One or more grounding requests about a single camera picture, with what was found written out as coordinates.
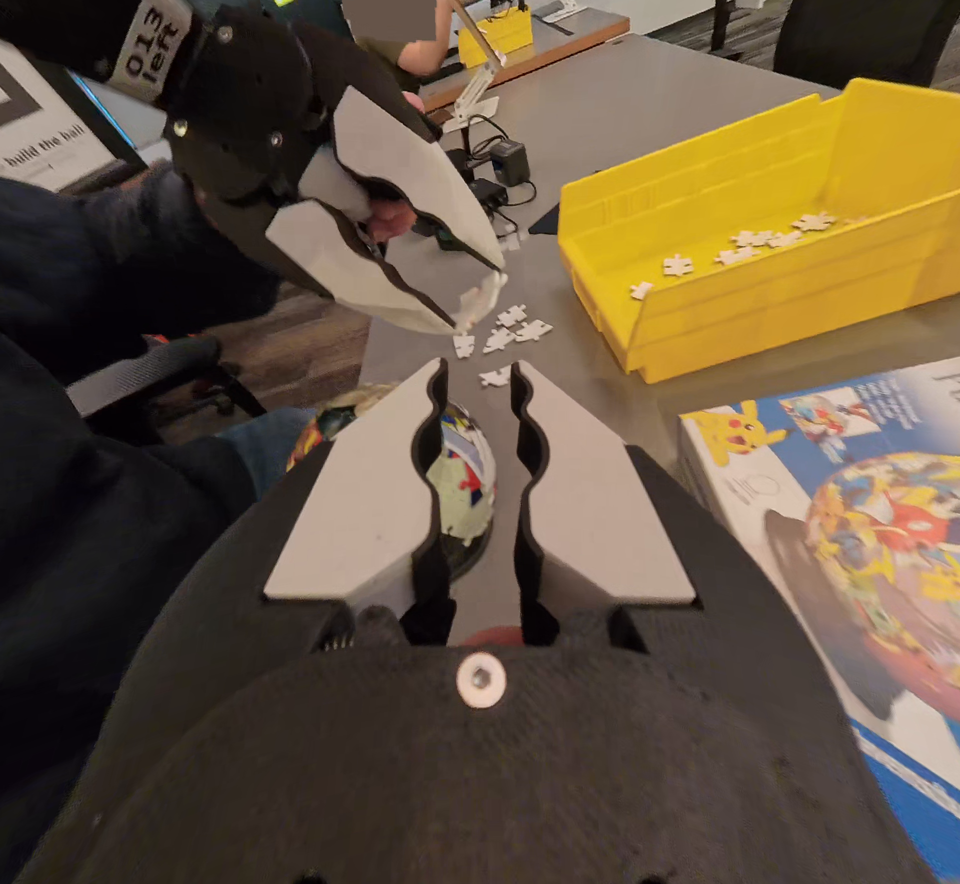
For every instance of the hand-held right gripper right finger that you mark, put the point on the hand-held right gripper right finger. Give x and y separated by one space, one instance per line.
600 516

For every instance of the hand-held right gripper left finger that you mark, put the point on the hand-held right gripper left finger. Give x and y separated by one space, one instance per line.
360 509

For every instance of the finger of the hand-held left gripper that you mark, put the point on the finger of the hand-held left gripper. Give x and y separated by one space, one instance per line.
420 178
330 261

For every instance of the colourful puzzle ball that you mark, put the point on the colourful puzzle ball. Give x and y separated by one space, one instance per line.
465 479

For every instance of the round black ball stand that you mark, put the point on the round black ball stand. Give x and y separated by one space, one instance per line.
461 561

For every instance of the white jigsaw piece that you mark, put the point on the white jigsaw piece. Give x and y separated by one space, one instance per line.
480 302

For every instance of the group of white puzzle pieces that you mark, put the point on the group of white puzzle pieces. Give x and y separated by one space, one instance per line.
532 330
677 265

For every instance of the person's left forearm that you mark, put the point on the person's left forearm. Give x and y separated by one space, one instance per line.
112 261

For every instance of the blue puzzle box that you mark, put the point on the blue puzzle box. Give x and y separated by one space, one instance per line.
825 524

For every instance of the person's left hand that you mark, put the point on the person's left hand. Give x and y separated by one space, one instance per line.
390 220

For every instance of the person's blue jeans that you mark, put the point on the person's blue jeans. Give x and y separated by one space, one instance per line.
262 449

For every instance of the dark flat pad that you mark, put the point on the dark flat pad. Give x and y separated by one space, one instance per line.
546 220

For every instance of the small yellow bin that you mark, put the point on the small yellow bin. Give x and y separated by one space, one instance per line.
502 36

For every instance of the white task sign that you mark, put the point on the white task sign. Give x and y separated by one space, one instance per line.
45 156

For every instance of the black office chair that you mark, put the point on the black office chair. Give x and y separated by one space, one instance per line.
150 366

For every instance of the yellow plastic bin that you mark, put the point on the yellow plastic bin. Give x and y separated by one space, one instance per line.
750 329

